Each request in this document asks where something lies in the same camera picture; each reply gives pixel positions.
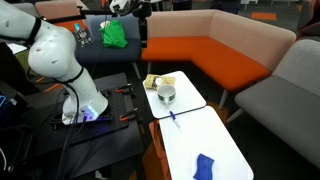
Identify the white marker with blue cap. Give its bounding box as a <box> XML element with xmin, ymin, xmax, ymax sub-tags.
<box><xmin>169</xmin><ymin>111</ymin><xmax>181</xmax><ymax>131</ymax></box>

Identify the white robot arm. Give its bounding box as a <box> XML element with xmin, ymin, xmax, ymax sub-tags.
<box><xmin>0</xmin><ymin>0</ymin><xmax>108</xmax><ymax>125</ymax></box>

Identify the green and white mug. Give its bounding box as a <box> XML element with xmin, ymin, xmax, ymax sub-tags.
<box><xmin>157</xmin><ymin>84</ymin><xmax>176</xmax><ymax>105</ymax></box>

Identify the small white side table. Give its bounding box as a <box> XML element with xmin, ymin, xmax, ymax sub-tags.
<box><xmin>144</xmin><ymin>71</ymin><xmax>206</xmax><ymax>119</ymax></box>

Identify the black orange clamp rear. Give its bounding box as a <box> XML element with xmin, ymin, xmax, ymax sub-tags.
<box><xmin>115</xmin><ymin>83</ymin><xmax>133</xmax><ymax>94</ymax></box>

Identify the black orange clamp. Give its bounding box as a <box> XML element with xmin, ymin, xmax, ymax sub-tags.
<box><xmin>119</xmin><ymin>108</ymin><xmax>138</xmax><ymax>122</ymax></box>
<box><xmin>115</xmin><ymin>83</ymin><xmax>133</xmax><ymax>94</ymax></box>

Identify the black orange clamp front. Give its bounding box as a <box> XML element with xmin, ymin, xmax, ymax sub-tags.
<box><xmin>119</xmin><ymin>108</ymin><xmax>138</xmax><ymax>122</ymax></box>

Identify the long white table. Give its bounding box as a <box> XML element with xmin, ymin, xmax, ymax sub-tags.
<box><xmin>159</xmin><ymin>106</ymin><xmax>254</xmax><ymax>180</ymax></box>

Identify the green plastic bag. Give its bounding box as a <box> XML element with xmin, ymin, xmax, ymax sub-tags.
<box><xmin>99</xmin><ymin>20</ymin><xmax>128</xmax><ymax>48</ymax></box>

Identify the dark blue chair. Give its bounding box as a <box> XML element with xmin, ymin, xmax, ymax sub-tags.
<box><xmin>75</xmin><ymin>14</ymin><xmax>141</xmax><ymax>79</ymax></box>

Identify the black cart table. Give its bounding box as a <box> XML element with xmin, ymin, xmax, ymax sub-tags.
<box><xmin>22</xmin><ymin>73</ymin><xmax>143</xmax><ymax>180</ymax></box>

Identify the orange corner sofa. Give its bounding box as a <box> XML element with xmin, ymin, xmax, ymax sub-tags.
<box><xmin>141</xmin><ymin>9</ymin><xmax>296</xmax><ymax>94</ymax></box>

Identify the black tag card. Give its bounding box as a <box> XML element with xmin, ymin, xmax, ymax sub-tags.
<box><xmin>74</xmin><ymin>23</ymin><xmax>92</xmax><ymax>47</ymax></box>

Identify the blue cloth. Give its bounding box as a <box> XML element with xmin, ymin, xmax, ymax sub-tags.
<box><xmin>193</xmin><ymin>154</ymin><xmax>215</xmax><ymax>180</ymax></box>

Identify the grey sofa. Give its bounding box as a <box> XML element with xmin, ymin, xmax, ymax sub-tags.
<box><xmin>227</xmin><ymin>39</ymin><xmax>320</xmax><ymax>169</ymax></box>

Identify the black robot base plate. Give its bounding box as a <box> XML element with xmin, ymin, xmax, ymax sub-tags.
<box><xmin>50</xmin><ymin>88</ymin><xmax>134</xmax><ymax>141</ymax></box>

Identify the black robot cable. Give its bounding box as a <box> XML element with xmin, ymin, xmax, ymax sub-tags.
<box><xmin>54</xmin><ymin>81</ymin><xmax>88</xmax><ymax>180</ymax></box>

